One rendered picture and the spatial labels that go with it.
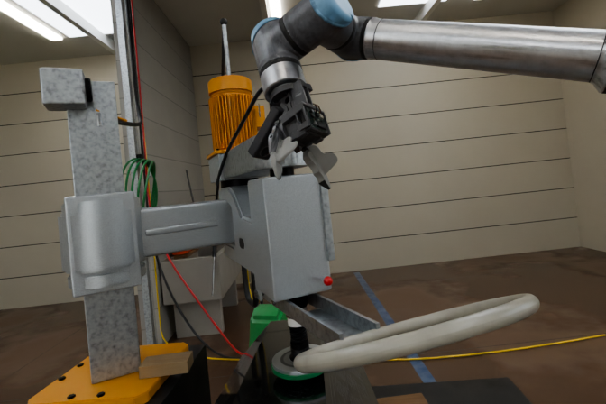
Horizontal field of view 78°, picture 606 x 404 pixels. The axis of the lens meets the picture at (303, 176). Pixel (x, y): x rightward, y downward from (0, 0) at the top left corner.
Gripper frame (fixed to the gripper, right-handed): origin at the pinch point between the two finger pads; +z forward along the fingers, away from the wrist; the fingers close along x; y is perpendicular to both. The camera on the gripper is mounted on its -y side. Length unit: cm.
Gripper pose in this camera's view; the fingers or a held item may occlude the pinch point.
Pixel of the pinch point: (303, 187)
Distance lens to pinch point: 69.6
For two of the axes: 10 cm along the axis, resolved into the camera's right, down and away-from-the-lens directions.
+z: 2.5, 8.9, -3.7
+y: 7.3, -4.2, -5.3
